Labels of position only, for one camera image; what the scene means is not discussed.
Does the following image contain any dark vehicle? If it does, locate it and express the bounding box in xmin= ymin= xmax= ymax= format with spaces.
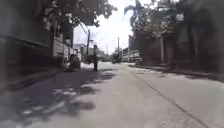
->
xmin=111 ymin=51 xmax=122 ymax=65

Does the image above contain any person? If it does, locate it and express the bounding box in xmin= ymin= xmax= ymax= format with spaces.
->
xmin=92 ymin=44 xmax=100 ymax=73

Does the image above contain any white fence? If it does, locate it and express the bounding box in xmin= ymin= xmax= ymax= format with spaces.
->
xmin=120 ymin=48 xmax=141 ymax=64

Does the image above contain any utility pole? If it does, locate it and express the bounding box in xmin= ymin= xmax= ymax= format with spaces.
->
xmin=116 ymin=36 xmax=121 ymax=55
xmin=85 ymin=29 xmax=92 ymax=56

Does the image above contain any grey concrete road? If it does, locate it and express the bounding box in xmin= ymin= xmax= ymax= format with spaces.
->
xmin=0 ymin=61 xmax=224 ymax=128

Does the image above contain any row of trees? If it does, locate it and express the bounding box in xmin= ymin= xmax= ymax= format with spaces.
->
xmin=123 ymin=0 xmax=224 ymax=39

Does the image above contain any overhanging leafy tree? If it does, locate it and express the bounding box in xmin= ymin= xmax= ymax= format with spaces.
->
xmin=39 ymin=0 xmax=118 ymax=28

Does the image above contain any raised concrete pavement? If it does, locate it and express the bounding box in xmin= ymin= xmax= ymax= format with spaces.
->
xmin=128 ymin=63 xmax=224 ymax=83

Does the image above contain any dark roadside pavement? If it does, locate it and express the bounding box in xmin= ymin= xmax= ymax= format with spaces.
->
xmin=0 ymin=65 xmax=69 ymax=93

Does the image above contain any dark boundary wall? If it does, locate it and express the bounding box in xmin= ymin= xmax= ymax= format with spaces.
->
xmin=133 ymin=19 xmax=224 ymax=74

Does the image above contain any building with boundary wall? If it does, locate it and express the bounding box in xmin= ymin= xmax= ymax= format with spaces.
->
xmin=0 ymin=0 xmax=83 ymax=74

